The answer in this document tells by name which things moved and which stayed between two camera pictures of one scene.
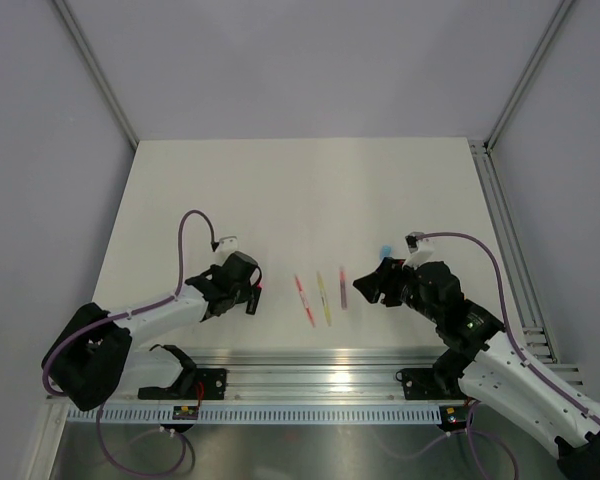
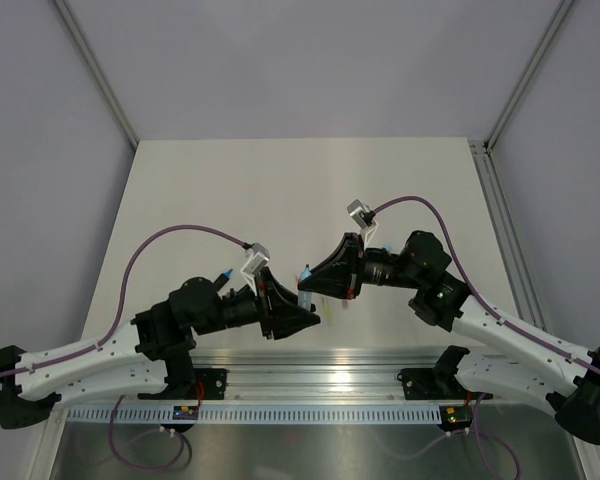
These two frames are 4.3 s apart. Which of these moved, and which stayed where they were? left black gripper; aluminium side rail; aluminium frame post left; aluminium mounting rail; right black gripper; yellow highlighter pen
Moved: left black gripper; right black gripper
Stayed: aluminium mounting rail; aluminium side rail; aluminium frame post left; yellow highlighter pen
